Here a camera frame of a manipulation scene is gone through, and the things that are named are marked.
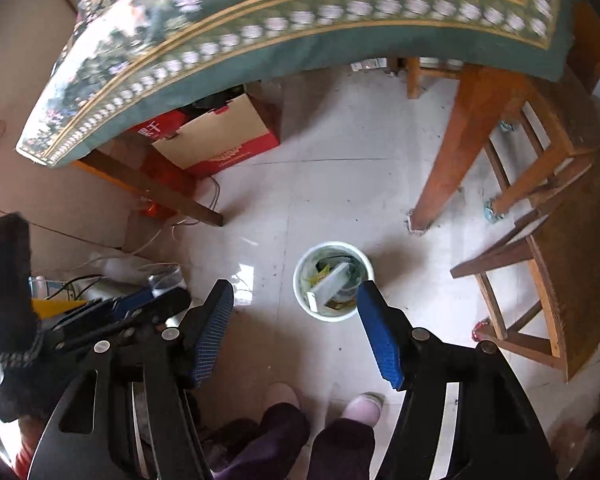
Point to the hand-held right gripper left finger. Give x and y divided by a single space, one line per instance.
212 330

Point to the person's leg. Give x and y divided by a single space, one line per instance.
270 440
340 450

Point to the wooden chair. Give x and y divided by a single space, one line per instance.
580 260

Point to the wooden table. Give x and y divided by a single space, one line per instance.
470 135

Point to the person's left leg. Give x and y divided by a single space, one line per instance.
270 440

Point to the green floral tablecloth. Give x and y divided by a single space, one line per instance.
280 10

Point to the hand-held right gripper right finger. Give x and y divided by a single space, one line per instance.
380 340

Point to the wooden stool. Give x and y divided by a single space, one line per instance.
545 180
412 77

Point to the orange plastic item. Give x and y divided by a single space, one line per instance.
152 207

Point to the pink slipper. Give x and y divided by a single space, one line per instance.
280 396
362 406

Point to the white plastic bucket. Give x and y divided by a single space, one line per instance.
305 305

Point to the yellow plastic item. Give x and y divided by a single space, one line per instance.
55 307

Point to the person's right leg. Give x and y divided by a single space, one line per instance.
340 450

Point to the red cardboard box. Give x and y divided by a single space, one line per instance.
220 135

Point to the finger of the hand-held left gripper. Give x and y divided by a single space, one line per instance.
130 304
170 302

